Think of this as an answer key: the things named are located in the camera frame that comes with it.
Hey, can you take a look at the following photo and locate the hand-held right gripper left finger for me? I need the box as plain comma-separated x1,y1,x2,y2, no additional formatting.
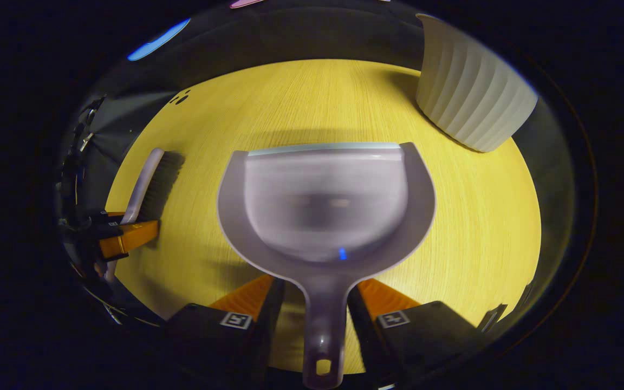
165,274,287,380

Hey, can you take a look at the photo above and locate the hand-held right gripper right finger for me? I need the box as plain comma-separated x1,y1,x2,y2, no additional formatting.
346,278,487,384

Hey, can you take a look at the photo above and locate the pale lilac small broom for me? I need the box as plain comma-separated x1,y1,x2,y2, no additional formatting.
103,147,184,283

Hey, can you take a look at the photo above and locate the pale lilac dustpan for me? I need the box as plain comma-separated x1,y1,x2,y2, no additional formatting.
217,142,437,389

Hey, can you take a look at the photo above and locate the white ribbed garbage bin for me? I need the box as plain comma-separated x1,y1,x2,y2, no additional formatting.
416,14,539,153

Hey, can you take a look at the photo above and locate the yellow wooden desktop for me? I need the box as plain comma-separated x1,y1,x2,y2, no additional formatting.
105,58,542,374

